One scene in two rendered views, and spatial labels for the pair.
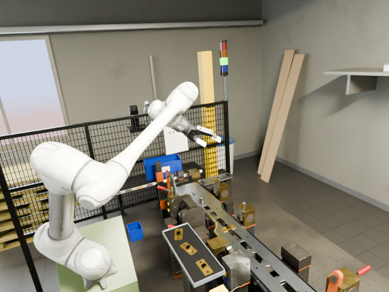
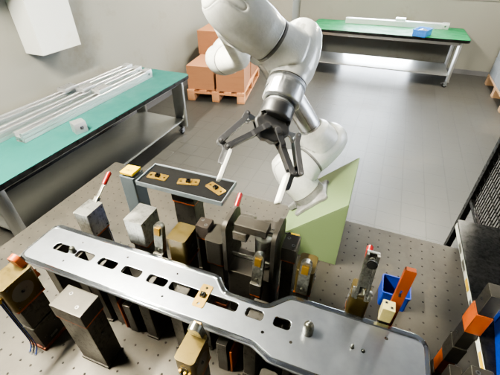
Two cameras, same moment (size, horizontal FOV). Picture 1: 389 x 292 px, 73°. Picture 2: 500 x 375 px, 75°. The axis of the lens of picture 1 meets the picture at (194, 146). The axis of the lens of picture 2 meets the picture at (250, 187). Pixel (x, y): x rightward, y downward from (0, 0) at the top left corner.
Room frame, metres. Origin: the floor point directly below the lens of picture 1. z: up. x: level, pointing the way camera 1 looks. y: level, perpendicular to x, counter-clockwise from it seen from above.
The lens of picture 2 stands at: (1.85, -0.49, 1.90)
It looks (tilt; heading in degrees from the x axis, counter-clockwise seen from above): 37 degrees down; 135
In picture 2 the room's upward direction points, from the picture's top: straight up
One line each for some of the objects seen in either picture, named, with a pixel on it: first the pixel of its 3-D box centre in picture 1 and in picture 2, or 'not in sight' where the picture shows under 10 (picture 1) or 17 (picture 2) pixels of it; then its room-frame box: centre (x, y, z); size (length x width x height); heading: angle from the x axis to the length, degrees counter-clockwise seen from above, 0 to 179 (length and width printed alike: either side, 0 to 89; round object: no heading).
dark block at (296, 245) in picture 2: not in sight; (286, 281); (1.43, 0.13, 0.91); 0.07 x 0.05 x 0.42; 114
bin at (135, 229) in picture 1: (135, 231); (393, 292); (1.71, 0.50, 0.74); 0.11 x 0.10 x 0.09; 24
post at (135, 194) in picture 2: not in sight; (141, 213); (0.72, -0.05, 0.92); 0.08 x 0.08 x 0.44; 24
